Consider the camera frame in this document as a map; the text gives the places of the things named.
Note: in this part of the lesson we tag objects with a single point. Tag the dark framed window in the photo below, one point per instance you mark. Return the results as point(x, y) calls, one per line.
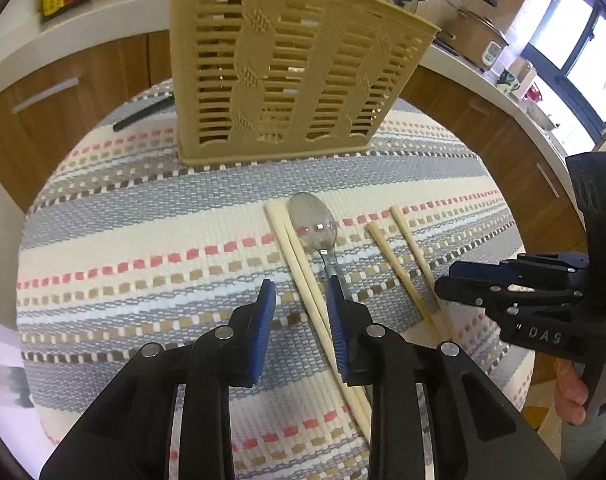
point(583, 45)

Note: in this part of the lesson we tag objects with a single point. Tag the large metal spoon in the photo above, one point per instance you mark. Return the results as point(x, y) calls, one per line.
point(310, 222)

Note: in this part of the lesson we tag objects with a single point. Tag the black plastic ladle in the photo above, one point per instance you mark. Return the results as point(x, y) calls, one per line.
point(143, 112)

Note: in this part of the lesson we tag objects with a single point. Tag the wooden base cabinet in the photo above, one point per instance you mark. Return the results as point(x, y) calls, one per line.
point(123, 65)

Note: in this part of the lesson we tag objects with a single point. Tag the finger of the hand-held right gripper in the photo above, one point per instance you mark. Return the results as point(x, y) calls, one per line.
point(463, 291)
point(483, 271)

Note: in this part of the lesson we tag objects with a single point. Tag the dark patterned mug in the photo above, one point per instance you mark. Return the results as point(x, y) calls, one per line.
point(508, 81)

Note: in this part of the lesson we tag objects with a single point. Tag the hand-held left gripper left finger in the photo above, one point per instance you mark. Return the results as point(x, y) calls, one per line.
point(260, 340)

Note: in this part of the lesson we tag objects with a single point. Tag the white kitchen countertop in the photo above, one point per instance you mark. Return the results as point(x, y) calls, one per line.
point(108, 15)

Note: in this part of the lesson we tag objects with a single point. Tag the beige plastic utensil basket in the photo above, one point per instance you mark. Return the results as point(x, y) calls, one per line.
point(283, 5)

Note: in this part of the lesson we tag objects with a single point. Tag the striped woven table mat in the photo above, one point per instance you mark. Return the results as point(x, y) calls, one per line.
point(158, 240)

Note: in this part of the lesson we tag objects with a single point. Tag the person's right hand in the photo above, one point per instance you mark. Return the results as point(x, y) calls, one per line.
point(570, 390)

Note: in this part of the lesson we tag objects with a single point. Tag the red container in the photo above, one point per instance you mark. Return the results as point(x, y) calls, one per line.
point(534, 92)

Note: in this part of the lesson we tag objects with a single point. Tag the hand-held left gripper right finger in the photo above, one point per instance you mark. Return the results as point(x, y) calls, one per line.
point(339, 340)

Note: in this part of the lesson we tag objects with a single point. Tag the steel bowl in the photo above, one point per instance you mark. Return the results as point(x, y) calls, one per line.
point(542, 115)

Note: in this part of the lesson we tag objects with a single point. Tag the beige rice cooker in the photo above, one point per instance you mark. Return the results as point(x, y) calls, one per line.
point(475, 35)

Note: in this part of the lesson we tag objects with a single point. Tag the person's grey clothing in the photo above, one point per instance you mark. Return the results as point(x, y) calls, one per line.
point(593, 440)

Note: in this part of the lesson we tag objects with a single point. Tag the white kettle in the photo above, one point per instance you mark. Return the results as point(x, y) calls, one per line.
point(524, 75)

